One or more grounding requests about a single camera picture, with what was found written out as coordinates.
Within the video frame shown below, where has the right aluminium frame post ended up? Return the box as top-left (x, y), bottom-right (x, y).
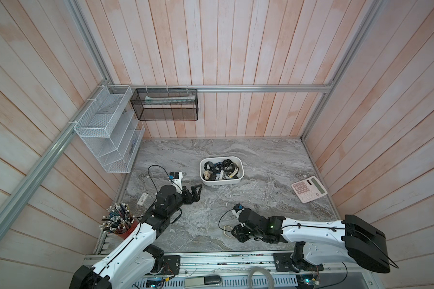
top-left (300, 1), bottom-right (387, 144)

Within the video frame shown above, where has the front aluminium mounting rail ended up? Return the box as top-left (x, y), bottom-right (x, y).
top-left (75, 250), bottom-right (378, 281)

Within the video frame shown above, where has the horizontal aluminium rail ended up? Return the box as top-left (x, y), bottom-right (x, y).
top-left (106, 84), bottom-right (332, 94)

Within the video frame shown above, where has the grey black handheld device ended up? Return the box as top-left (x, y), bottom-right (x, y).
top-left (184, 275), bottom-right (222, 289)

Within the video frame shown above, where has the black sport watch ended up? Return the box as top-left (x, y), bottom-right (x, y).
top-left (202, 170), bottom-right (217, 181)

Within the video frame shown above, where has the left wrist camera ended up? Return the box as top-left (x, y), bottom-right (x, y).
top-left (169, 172), bottom-right (183, 192)

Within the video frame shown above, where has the small black band watch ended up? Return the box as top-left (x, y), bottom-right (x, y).
top-left (204, 161), bottom-right (214, 171)

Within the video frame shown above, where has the white plastic storage box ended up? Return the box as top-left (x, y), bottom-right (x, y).
top-left (200, 156), bottom-right (245, 186)

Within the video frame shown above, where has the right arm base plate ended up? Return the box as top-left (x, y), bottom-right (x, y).
top-left (273, 252), bottom-right (325, 273)

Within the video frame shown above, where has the gold metal link watch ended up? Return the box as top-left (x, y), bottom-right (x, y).
top-left (227, 167), bottom-right (239, 179)

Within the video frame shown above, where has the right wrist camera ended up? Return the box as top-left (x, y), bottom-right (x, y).
top-left (231, 204), bottom-right (245, 217)

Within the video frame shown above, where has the pink white calculator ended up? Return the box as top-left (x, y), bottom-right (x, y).
top-left (291, 176), bottom-right (328, 204)

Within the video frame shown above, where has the grey coiled hose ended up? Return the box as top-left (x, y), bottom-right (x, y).
top-left (246, 266), bottom-right (275, 289)

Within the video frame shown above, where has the yellow cream band watch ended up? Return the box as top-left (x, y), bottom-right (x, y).
top-left (222, 225), bottom-right (234, 239)

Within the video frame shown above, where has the small white tag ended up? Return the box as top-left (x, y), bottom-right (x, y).
top-left (137, 193), bottom-right (149, 206)

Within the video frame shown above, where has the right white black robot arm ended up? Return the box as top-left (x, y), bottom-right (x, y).
top-left (231, 204), bottom-right (397, 273)

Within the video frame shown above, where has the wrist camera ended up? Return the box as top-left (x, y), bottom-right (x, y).
top-left (169, 172), bottom-right (183, 192)
top-left (231, 204), bottom-right (245, 217)

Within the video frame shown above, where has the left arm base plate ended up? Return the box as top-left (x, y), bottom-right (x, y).
top-left (149, 255), bottom-right (181, 275)

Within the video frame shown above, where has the black watch long strap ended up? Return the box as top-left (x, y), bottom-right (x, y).
top-left (222, 158), bottom-right (239, 174)

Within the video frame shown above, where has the red cup of pens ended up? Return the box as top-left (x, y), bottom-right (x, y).
top-left (100, 203), bottom-right (139, 239)

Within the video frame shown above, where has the black mesh wall basket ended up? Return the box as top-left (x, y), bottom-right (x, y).
top-left (130, 88), bottom-right (199, 121)

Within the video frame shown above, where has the white wire mesh shelf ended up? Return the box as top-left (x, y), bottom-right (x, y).
top-left (74, 85), bottom-right (145, 173)

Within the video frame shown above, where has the left aluminium frame rail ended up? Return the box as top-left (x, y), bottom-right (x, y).
top-left (0, 79), bottom-right (112, 242)

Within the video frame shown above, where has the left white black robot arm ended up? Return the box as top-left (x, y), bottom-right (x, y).
top-left (70, 185), bottom-right (202, 289)

